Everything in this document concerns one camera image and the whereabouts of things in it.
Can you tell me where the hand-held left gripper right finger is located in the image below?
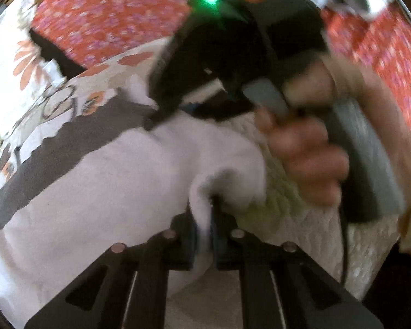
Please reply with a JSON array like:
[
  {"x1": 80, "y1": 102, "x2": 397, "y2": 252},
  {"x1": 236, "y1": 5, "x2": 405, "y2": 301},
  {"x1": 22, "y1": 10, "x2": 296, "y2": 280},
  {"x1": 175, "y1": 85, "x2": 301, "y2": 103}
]
[{"x1": 210, "y1": 195, "x2": 384, "y2": 329}]

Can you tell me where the quilted patterned bedspread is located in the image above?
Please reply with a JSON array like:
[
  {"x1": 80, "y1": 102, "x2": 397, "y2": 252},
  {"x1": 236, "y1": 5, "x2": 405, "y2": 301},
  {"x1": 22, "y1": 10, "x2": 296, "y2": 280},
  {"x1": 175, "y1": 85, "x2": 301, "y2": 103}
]
[{"x1": 0, "y1": 38, "x2": 410, "y2": 329}]

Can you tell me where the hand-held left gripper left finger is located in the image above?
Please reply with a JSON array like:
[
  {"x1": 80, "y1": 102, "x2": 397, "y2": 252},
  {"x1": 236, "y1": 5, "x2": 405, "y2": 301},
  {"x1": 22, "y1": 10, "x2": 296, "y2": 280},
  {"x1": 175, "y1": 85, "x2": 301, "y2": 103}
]
[{"x1": 24, "y1": 212, "x2": 196, "y2": 329}]

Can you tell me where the floral white bedsheet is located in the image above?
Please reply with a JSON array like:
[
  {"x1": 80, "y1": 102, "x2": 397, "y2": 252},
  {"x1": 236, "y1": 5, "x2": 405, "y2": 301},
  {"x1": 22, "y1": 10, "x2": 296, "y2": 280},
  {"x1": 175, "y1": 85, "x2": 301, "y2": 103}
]
[{"x1": 0, "y1": 0, "x2": 78, "y2": 160}]

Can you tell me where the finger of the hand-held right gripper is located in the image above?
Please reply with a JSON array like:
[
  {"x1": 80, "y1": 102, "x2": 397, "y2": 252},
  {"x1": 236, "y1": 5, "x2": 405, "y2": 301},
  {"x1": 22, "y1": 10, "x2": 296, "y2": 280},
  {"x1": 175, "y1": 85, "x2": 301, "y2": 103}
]
[{"x1": 144, "y1": 38, "x2": 192, "y2": 131}]

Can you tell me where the white and grey towel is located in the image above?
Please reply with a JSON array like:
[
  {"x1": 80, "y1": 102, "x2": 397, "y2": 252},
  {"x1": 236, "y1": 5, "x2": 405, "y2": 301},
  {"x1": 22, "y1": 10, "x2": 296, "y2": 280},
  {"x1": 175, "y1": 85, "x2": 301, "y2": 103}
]
[{"x1": 0, "y1": 87, "x2": 271, "y2": 329}]

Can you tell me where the person's right hand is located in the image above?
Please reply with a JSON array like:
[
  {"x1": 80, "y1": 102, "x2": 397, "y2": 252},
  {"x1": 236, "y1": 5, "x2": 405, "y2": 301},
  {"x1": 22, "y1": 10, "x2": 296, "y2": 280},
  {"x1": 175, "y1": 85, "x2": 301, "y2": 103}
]
[{"x1": 255, "y1": 65, "x2": 350, "y2": 206}]

